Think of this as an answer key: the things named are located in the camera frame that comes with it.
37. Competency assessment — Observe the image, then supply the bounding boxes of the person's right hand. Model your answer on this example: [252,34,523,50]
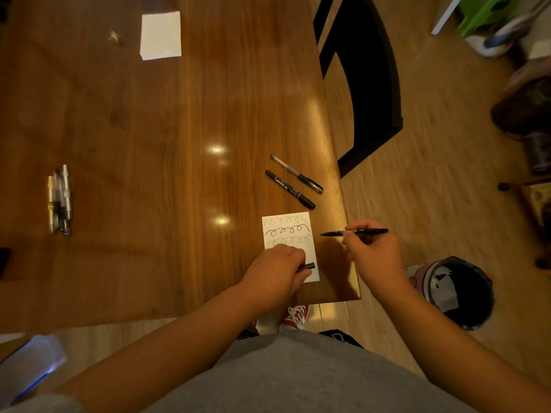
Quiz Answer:
[342,219,410,294]

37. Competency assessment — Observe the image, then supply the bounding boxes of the person's left hand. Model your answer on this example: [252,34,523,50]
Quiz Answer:
[240,244,313,315]

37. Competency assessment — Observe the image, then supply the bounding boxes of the person's right forearm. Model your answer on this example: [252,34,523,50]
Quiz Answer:
[373,276,551,413]

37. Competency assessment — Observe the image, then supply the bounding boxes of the person's left forearm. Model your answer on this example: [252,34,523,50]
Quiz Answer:
[55,281,281,413]

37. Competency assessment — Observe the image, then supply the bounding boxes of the white card with black scribbles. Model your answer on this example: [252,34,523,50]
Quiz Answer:
[262,212,321,283]

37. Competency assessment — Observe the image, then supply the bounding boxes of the red and white shoe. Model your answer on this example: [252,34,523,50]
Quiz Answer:
[278,305,310,333]

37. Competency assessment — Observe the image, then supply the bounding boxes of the black marker pen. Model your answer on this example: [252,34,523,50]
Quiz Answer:
[265,170,317,211]

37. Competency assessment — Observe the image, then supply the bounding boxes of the clear pen with black cap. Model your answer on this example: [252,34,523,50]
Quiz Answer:
[270,154,324,195]

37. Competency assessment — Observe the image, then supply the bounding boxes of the black shorts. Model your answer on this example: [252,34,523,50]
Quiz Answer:
[318,329,365,350]

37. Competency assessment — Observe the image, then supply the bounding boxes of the black and white helmet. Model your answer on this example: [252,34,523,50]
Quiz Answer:
[405,256,495,332]

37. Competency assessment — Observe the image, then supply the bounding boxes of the grey shirt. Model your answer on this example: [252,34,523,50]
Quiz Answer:
[0,330,476,413]

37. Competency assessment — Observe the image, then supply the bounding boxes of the black chair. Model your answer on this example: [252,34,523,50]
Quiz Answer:
[313,0,404,179]

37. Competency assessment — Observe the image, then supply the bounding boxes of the wooden stool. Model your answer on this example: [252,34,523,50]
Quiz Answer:
[498,175,551,271]

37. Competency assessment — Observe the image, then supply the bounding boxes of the dark brown bag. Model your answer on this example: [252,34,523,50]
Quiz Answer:
[490,56,551,176]

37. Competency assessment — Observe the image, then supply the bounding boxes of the dark slim pen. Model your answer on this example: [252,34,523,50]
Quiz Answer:
[53,170,63,232]

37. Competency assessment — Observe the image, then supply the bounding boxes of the white and blue appliance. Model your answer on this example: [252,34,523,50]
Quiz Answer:
[464,0,551,59]

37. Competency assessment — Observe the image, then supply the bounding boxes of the yellow pen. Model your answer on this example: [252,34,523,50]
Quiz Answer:
[47,176,56,234]

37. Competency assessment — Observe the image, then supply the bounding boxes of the white furniture leg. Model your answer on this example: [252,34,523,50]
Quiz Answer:
[431,0,465,36]

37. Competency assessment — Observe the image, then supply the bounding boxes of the blank white paper sheet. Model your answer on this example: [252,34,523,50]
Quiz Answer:
[139,11,182,61]

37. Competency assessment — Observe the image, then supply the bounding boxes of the green plastic stool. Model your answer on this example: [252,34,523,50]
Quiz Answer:
[456,0,524,38]

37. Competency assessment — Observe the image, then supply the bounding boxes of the clear plastic bag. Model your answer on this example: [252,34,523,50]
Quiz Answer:
[0,334,68,410]

